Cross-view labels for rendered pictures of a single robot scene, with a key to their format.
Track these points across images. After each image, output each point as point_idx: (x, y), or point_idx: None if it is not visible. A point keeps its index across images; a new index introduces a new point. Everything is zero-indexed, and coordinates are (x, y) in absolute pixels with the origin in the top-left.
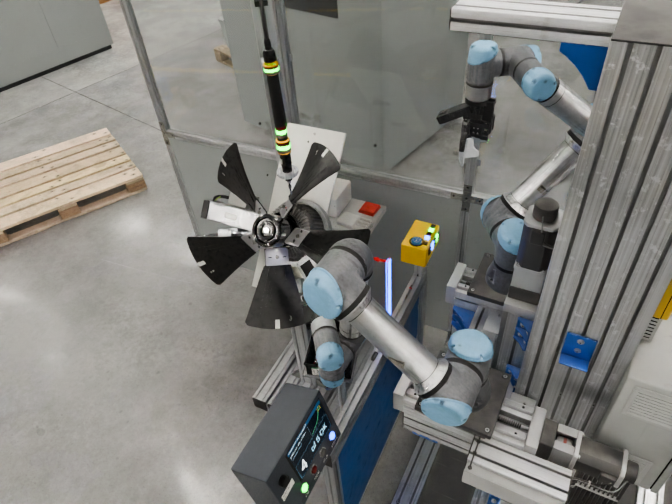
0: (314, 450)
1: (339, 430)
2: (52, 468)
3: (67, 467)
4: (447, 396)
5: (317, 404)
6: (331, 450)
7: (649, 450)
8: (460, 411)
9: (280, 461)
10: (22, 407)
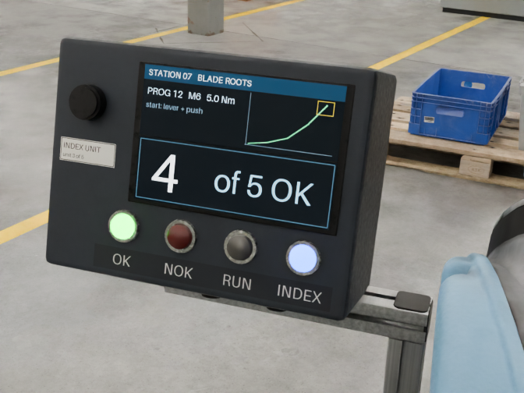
0: (221, 195)
1: (345, 302)
2: (360, 356)
3: (367, 371)
4: (518, 286)
5: (331, 93)
6: (270, 297)
7: None
8: (453, 387)
9: (121, 52)
10: (435, 300)
